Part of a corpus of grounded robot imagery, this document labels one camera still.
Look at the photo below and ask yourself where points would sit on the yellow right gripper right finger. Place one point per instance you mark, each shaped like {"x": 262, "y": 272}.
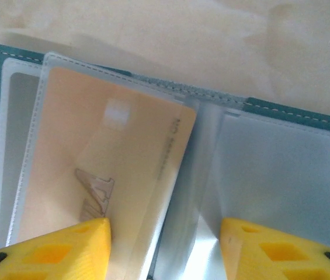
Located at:
{"x": 270, "y": 256}

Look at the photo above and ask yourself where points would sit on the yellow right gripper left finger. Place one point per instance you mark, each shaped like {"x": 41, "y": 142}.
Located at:
{"x": 50, "y": 256}

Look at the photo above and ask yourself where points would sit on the gold credit card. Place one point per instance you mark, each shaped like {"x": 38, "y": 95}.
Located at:
{"x": 94, "y": 131}

